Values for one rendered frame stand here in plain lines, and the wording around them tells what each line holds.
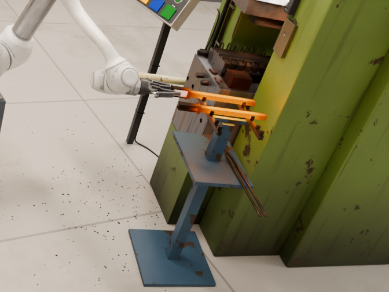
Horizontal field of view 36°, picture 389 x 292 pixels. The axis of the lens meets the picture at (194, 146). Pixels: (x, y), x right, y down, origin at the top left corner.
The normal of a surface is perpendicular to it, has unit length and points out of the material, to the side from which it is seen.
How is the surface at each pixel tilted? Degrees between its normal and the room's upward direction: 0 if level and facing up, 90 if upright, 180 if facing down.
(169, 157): 90
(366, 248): 90
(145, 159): 0
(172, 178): 90
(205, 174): 0
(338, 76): 90
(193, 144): 0
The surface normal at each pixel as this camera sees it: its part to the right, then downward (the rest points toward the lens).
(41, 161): 0.31, -0.80
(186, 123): -0.89, -0.07
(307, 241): 0.33, 0.59
